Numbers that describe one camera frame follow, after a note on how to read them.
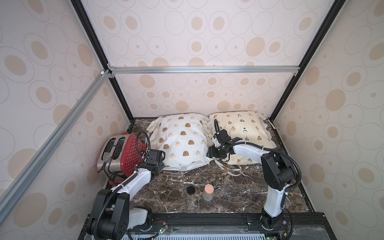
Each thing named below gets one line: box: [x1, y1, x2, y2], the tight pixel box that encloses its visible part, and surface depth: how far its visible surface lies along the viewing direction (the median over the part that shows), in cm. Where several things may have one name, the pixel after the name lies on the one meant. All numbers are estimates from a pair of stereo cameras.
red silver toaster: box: [97, 133, 147, 177], surface depth 81 cm
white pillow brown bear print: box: [146, 113, 214, 171], surface depth 97 cm
